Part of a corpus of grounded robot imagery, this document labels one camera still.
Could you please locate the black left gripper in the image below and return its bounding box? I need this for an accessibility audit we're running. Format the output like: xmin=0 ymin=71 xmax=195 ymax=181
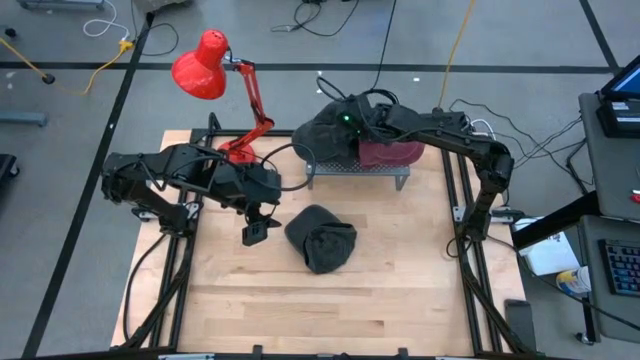
xmin=242 ymin=197 xmax=283 ymax=248

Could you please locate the maroon bucket hat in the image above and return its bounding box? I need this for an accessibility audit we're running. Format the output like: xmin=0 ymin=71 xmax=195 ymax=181
xmin=357 ymin=140 xmax=427 ymax=170

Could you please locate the dark grey bucket hat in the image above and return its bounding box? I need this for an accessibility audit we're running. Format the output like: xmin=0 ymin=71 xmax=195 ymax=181
xmin=283 ymin=203 xmax=359 ymax=275
xmin=291 ymin=97 xmax=369 ymax=165

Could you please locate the grey perforated metal shelf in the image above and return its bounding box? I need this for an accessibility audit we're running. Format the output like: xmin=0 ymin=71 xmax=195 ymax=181
xmin=304 ymin=149 xmax=412 ymax=192

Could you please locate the red desk lamp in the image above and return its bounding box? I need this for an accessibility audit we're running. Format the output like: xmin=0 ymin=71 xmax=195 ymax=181
xmin=170 ymin=28 xmax=275 ymax=166

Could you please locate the black desk beam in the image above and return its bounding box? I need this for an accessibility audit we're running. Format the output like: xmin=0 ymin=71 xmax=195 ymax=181
xmin=510 ymin=191 xmax=601 ymax=251

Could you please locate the white paper sheet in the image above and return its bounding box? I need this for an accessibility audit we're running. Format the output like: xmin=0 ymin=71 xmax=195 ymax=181
xmin=512 ymin=217 xmax=581 ymax=277

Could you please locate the black desktop device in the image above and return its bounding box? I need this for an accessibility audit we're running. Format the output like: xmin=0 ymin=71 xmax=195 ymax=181
xmin=595 ymin=97 xmax=640 ymax=139

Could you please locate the black smartphone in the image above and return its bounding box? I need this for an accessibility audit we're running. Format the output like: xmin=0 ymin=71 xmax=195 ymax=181
xmin=503 ymin=298 xmax=538 ymax=354

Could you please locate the white and yellow bottle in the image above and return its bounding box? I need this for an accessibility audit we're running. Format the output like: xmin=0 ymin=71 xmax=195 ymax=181
xmin=555 ymin=266 xmax=593 ymax=298

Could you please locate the black monitor with blue screen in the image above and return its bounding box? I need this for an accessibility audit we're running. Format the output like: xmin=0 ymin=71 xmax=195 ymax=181
xmin=599 ymin=53 xmax=640 ymax=101

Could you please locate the grey floor foot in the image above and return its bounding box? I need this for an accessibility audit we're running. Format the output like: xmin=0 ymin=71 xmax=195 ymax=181
xmin=0 ymin=112 xmax=49 ymax=128
xmin=17 ymin=0 xmax=106 ymax=12

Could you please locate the black keyboard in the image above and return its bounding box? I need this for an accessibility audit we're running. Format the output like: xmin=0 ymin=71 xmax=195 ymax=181
xmin=598 ymin=238 xmax=640 ymax=297

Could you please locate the grey keyboard desk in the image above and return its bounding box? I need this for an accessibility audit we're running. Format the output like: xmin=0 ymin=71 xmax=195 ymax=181
xmin=577 ymin=214 xmax=640 ymax=344

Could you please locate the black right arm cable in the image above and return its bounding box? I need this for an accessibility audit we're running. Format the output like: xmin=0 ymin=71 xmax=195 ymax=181
xmin=316 ymin=74 xmax=401 ymax=109

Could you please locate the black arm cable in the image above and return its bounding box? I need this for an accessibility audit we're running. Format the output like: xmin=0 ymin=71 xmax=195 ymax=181
xmin=259 ymin=143 xmax=318 ymax=193
xmin=316 ymin=74 xmax=401 ymax=109

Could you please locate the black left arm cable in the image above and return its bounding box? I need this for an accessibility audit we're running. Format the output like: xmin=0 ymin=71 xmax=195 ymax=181
xmin=259 ymin=143 xmax=318 ymax=193

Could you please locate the black coiled hanging cable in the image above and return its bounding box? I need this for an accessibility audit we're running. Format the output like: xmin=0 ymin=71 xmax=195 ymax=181
xmin=364 ymin=0 xmax=400 ymax=104

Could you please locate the black aluminium table frame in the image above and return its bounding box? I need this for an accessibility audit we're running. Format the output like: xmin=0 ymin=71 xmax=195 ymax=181
xmin=109 ymin=112 xmax=539 ymax=360

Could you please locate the black curved floor cable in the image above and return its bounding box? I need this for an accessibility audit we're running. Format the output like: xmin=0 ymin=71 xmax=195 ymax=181
xmin=271 ymin=0 xmax=362 ymax=38

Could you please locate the yellow hanging cable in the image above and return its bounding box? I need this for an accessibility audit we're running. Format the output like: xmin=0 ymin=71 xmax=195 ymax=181
xmin=437 ymin=0 xmax=476 ymax=110

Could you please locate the white looped cable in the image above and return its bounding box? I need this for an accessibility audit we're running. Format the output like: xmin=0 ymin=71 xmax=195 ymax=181
xmin=468 ymin=118 xmax=500 ymax=159

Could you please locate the black base cable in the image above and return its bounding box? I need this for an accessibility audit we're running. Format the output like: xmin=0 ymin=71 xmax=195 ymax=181
xmin=122 ymin=232 xmax=169 ymax=346

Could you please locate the black floor cable bundle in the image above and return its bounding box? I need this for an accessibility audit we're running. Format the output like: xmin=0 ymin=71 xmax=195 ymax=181
xmin=447 ymin=98 xmax=586 ymax=194

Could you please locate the black looped floor cable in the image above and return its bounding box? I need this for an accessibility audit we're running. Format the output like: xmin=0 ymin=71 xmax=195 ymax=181
xmin=130 ymin=0 xmax=180 ymax=58

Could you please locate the yellow floor cable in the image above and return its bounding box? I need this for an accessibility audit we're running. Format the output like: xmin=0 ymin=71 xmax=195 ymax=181
xmin=0 ymin=37 xmax=135 ymax=97

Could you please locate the white floor cable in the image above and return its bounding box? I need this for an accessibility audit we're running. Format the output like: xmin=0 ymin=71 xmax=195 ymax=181
xmin=82 ymin=0 xmax=132 ymax=41

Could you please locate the thin black cable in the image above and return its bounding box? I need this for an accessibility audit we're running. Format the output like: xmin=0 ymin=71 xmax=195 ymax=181
xmin=519 ymin=259 xmax=640 ymax=332

